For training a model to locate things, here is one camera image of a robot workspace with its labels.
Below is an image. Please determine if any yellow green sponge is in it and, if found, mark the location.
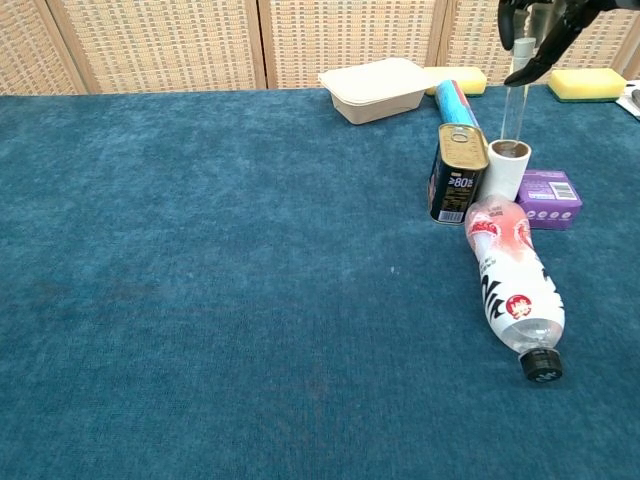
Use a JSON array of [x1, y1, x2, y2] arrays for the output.
[[423, 66, 488, 98], [546, 68, 627, 104]]

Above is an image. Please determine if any blue plastic bag roll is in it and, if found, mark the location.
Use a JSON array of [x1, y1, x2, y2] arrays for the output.
[[433, 79, 482, 133]]

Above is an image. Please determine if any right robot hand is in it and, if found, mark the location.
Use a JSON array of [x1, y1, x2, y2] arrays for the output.
[[497, 0, 606, 88]]

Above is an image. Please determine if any plastic drink bottle white label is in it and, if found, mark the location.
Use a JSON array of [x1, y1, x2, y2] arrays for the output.
[[463, 196, 567, 384]]

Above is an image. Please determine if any wicker folding screen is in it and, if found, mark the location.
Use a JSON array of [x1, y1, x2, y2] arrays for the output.
[[0, 0, 640, 96]]

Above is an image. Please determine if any black gold luncheon meat can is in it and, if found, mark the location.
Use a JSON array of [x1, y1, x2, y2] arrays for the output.
[[427, 123, 490, 226]]

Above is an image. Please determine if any white paper roll cardboard core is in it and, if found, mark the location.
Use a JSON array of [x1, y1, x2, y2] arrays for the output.
[[480, 139, 532, 204]]

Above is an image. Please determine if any purple rectangular box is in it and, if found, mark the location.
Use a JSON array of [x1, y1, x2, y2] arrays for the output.
[[515, 169, 584, 231]]

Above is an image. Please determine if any beige lidded food container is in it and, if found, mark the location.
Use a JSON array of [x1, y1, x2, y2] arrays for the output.
[[317, 57, 435, 126]]

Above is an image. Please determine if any blue table cloth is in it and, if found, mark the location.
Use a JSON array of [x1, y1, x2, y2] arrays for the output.
[[0, 83, 640, 480]]

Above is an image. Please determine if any clear test tube white cap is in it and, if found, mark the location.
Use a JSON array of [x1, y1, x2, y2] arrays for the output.
[[499, 37, 536, 156]]

